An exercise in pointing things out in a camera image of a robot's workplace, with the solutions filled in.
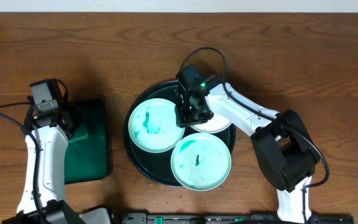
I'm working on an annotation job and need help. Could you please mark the white plate with green stain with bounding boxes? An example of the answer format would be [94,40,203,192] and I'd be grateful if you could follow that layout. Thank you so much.
[191,114,232,134]

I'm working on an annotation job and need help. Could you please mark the dark green rectangular tray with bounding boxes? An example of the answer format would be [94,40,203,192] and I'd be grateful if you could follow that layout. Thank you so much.
[64,99,109,184]

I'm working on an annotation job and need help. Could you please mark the green sponge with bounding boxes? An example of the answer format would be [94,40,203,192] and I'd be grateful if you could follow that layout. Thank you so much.
[68,123,88,143]

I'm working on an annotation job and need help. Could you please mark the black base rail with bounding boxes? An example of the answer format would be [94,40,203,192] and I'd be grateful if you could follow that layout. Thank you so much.
[121,213,355,224]

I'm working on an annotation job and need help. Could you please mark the round dark green tray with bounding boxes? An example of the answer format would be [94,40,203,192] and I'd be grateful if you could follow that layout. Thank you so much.
[124,81,236,187]

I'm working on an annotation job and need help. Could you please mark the mint plate front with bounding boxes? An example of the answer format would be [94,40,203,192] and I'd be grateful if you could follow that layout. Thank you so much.
[170,133,231,191]

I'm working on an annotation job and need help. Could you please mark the mint plate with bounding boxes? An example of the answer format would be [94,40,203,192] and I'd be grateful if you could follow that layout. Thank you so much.
[127,98,185,153]
[170,133,231,191]

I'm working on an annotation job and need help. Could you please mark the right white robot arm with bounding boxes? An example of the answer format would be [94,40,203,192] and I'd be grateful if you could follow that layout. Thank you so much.
[177,80,325,223]

